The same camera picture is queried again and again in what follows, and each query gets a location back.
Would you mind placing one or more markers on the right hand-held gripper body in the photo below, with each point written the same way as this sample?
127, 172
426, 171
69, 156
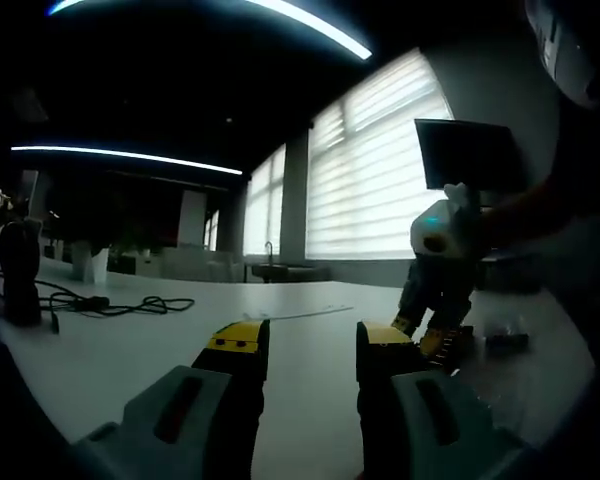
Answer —
450, 230

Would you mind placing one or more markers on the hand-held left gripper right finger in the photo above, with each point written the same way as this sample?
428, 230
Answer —
395, 415

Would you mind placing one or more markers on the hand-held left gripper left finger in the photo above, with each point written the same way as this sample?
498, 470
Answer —
215, 410

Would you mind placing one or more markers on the clear plastic box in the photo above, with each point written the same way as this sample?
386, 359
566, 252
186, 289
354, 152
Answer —
505, 330

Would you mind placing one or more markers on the small dark component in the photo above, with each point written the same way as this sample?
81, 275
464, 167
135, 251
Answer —
505, 341

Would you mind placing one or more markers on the wide window with white blind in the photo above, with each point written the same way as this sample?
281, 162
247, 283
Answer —
370, 175

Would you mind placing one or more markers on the dark sink counter with faucet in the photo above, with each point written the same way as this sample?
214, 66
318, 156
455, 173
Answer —
285, 272

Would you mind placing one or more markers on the person's torso in dark shirt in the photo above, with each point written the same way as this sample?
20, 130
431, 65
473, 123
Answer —
597, 260

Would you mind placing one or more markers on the narrow window with white blind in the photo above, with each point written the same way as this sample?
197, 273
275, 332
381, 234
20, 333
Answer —
265, 205

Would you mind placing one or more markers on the potted green plant white pot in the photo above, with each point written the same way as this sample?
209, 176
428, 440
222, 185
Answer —
91, 262

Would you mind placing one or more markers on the white chest-worn device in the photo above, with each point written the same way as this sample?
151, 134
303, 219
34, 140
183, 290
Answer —
560, 45

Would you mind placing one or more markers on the dark cylindrical object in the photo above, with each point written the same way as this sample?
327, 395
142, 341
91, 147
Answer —
20, 270

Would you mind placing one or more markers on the long curved ceiling light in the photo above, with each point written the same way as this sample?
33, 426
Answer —
290, 17

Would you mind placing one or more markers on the straight ceiling light strip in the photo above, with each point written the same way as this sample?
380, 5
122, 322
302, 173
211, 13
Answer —
130, 156

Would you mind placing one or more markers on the black wall monitor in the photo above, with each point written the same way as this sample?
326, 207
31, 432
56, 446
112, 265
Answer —
470, 155

